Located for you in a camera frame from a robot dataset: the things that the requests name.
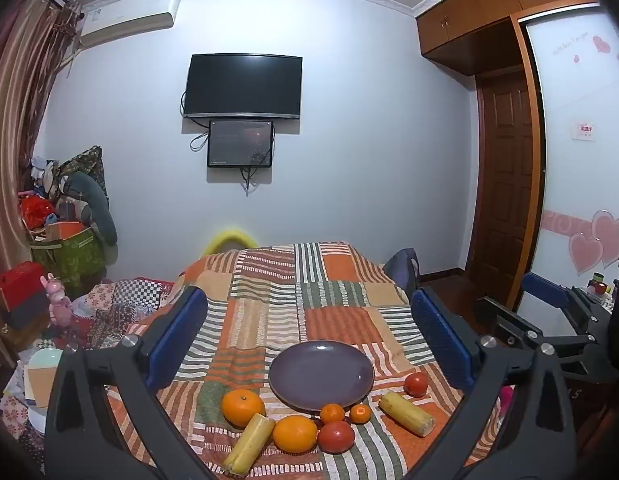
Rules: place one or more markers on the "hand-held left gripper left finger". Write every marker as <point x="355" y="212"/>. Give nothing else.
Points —
<point x="182" y="340"/>

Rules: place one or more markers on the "wooden overhead cabinet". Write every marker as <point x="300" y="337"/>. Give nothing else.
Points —
<point x="469" y="15"/>

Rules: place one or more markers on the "red box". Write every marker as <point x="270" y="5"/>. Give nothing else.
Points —
<point x="19" y="292"/>

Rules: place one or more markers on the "small black monitor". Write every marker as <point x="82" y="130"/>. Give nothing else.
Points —
<point x="239" y="142"/>

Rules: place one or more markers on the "striped brown curtain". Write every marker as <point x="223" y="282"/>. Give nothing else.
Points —
<point x="19" y="110"/>

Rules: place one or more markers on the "yellow curved cushion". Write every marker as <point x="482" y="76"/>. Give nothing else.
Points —
<point x="232" y="238"/>

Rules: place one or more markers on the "grey long plush pillow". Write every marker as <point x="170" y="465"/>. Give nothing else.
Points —
<point x="96" y="205"/>

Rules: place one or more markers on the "wall-mounted black television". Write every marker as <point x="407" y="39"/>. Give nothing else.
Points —
<point x="242" y="85"/>

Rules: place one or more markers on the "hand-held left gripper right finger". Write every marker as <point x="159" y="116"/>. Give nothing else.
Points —
<point x="439" y="340"/>

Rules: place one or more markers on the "pink plush toy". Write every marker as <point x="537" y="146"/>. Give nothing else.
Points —
<point x="58" y="300"/>

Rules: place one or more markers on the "white air conditioner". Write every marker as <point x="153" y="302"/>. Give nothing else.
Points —
<point x="127" y="17"/>

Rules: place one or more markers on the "green storage bag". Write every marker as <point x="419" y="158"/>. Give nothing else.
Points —
<point x="71" y="255"/>

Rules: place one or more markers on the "red plastic bag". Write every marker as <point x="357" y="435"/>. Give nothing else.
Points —
<point x="36" y="210"/>

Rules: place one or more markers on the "small tangerine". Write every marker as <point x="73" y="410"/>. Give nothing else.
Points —
<point x="332" y="413"/>
<point x="360" y="414"/>

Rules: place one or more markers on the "large orange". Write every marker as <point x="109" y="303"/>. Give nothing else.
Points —
<point x="295" y="435"/>
<point x="242" y="408"/>

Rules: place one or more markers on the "striped patchwork blanket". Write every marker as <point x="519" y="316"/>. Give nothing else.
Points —
<point x="299" y="305"/>

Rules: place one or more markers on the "red white door sticker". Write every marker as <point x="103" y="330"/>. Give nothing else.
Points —
<point x="585" y="131"/>

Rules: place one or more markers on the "small red tomato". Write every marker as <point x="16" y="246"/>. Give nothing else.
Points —
<point x="416" y="384"/>

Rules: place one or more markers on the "blue chair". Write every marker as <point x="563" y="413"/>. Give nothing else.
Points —
<point x="403" y="267"/>

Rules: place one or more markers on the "purple ceramic plate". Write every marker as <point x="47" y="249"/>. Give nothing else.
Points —
<point x="319" y="375"/>

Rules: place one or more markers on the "big red tomato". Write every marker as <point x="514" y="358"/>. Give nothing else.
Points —
<point x="335" y="436"/>

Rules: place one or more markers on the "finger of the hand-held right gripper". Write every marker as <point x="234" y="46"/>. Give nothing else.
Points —
<point x="507" y="320"/>
<point x="544" y="287"/>

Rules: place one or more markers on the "brown wooden door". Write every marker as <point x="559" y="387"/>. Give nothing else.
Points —
<point x="507" y="185"/>

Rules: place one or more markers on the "checkered floral quilt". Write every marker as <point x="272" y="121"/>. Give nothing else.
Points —
<point x="119" y="305"/>

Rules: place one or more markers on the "white heart-print sliding door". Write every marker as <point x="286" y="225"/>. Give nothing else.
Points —
<point x="574" y="195"/>

